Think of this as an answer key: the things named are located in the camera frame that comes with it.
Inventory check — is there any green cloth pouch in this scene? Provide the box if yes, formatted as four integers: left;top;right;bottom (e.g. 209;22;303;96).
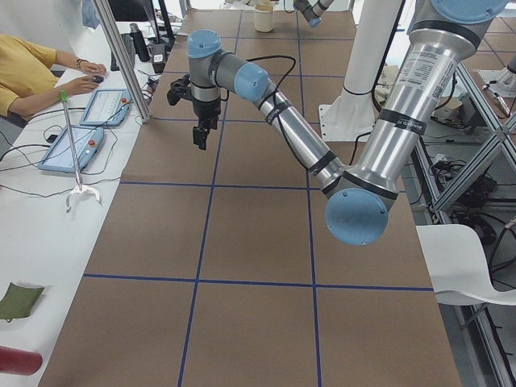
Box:
1;283;44;323

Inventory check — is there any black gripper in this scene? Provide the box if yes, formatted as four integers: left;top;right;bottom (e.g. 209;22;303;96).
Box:
193;97;221;151

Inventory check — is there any aluminium frame post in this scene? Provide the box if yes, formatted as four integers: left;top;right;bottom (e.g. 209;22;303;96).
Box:
92;0;151;123

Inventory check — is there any beige cylindrical cup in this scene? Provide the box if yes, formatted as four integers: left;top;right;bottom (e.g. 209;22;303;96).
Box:
253;3;275;33

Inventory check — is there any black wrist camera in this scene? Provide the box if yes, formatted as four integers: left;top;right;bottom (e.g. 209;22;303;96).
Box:
167;74;192;106

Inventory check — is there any red cylinder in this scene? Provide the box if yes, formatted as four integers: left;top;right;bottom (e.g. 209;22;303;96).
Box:
0;346;43;376

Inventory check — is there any blue teach pendant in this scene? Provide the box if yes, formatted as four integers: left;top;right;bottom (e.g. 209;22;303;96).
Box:
80;89;132;127
38;126;106;174

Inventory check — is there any grabber stick green handle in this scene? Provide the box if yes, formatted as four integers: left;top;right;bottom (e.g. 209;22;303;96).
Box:
60;89;102;214

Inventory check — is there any black monitor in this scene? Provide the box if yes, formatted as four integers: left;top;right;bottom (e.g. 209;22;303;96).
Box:
108;0;155;22

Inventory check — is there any black box with label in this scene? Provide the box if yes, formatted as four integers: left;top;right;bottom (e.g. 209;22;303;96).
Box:
149;44;167;74

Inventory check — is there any person in yellow shirt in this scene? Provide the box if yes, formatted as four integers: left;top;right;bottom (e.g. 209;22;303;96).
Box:
1;34;107;120

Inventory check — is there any black water bottle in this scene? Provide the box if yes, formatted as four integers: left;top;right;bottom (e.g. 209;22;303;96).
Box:
129;23;150;62

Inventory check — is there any paper cup on shelf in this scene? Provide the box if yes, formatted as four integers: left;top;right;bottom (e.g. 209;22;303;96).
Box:
435;97;463;120

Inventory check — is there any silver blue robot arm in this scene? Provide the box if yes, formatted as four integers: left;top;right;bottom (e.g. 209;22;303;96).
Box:
186;1;506;245
293;0;333;27

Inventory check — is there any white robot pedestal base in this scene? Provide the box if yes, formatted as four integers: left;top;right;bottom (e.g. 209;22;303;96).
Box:
318;0;405;142

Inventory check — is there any lower blue teach pendant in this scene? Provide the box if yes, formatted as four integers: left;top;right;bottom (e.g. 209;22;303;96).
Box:
38;126;106;174

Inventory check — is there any upper blue teach pendant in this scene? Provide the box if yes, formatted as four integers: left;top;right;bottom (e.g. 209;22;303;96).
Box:
80;89;132;127

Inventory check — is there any black keyboard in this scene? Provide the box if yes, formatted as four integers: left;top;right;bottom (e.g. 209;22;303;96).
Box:
110;32;135;72

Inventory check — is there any white chair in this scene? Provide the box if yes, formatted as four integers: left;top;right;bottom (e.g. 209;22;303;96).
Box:
416;224;515;306

